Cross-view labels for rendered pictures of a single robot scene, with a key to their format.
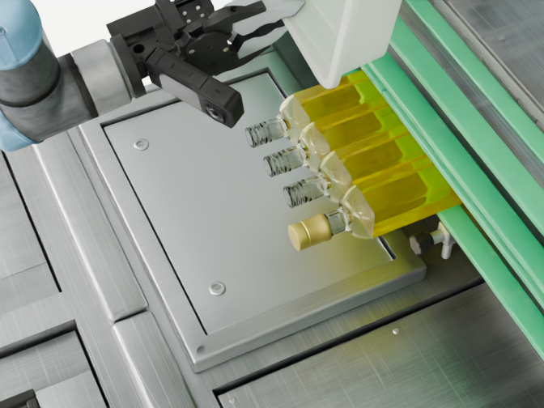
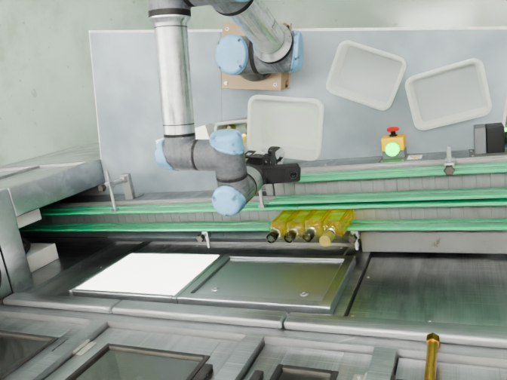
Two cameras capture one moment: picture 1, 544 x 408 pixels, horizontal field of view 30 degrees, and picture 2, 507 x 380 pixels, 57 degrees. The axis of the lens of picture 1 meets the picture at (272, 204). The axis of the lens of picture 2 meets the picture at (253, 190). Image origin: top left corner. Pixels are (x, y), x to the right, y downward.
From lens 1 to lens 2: 1.06 m
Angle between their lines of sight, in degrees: 50
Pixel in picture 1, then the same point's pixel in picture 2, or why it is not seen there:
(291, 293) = (328, 281)
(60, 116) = (250, 188)
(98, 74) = (252, 171)
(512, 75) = (340, 167)
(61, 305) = (252, 337)
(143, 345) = (304, 317)
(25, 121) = (243, 190)
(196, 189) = (254, 285)
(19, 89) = (242, 167)
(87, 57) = not seen: hidden behind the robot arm
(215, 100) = (293, 166)
